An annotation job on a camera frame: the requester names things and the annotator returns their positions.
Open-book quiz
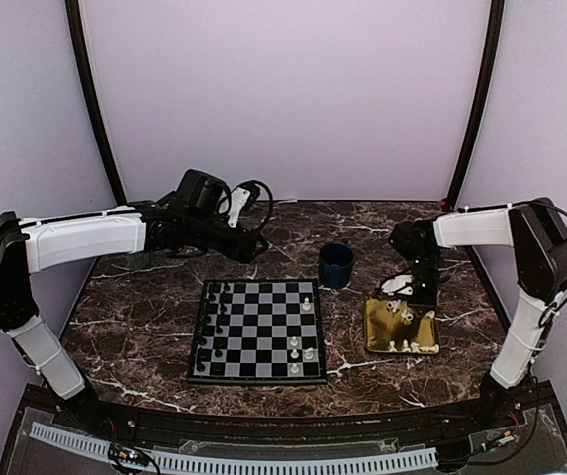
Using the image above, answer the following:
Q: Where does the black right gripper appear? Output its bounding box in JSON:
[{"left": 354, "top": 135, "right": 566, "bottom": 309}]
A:
[{"left": 408, "top": 250, "right": 442, "bottom": 317}]

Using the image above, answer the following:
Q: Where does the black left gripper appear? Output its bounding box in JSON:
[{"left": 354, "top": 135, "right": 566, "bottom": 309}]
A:
[{"left": 186, "top": 214, "right": 269, "bottom": 264}]

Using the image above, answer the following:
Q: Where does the black and white chessboard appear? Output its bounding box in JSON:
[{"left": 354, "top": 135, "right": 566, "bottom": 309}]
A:
[{"left": 187, "top": 279, "right": 328, "bottom": 386}]

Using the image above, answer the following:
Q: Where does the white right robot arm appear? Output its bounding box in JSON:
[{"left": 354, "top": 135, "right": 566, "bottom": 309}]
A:
[{"left": 390, "top": 198, "right": 567, "bottom": 389}]

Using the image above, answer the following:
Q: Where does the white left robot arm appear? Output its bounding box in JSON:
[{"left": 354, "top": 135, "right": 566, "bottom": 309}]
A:
[{"left": 0, "top": 202, "right": 268, "bottom": 431}]

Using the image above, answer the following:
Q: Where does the white chess piece on tray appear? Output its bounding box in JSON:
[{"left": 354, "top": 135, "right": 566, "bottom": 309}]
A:
[
  {"left": 388, "top": 340, "right": 440, "bottom": 355},
  {"left": 387, "top": 299, "right": 414, "bottom": 325}
]

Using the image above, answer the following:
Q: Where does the grey ceramic cup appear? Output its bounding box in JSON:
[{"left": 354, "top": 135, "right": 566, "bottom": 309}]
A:
[{"left": 125, "top": 252, "right": 150, "bottom": 271}]

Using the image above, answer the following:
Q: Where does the gold metal tray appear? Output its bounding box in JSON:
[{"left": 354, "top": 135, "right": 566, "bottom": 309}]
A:
[{"left": 363, "top": 291, "right": 440, "bottom": 354}]

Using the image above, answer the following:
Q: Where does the dark blue enamel mug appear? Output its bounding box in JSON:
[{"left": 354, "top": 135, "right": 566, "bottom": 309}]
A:
[{"left": 318, "top": 241, "right": 355, "bottom": 289}]

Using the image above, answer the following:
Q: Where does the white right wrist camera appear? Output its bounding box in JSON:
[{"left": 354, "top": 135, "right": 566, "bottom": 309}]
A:
[{"left": 380, "top": 274, "right": 413, "bottom": 296}]

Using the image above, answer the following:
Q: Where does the black front rail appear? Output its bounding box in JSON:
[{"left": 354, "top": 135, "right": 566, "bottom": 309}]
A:
[{"left": 15, "top": 383, "right": 561, "bottom": 449}]

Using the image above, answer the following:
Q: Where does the white perforated cable duct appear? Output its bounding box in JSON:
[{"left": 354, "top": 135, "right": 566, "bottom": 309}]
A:
[{"left": 29, "top": 422, "right": 438, "bottom": 474}]

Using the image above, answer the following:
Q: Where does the black left frame post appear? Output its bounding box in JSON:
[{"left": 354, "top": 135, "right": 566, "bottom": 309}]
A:
[{"left": 64, "top": 0, "right": 127, "bottom": 205}]

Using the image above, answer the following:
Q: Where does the black frame post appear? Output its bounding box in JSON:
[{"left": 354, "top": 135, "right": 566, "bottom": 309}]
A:
[
  {"left": 443, "top": 0, "right": 505, "bottom": 211},
  {"left": 64, "top": 0, "right": 127, "bottom": 205}
]

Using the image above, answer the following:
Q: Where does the black right frame post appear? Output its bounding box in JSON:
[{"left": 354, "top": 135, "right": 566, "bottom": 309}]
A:
[{"left": 443, "top": 0, "right": 505, "bottom": 211}]

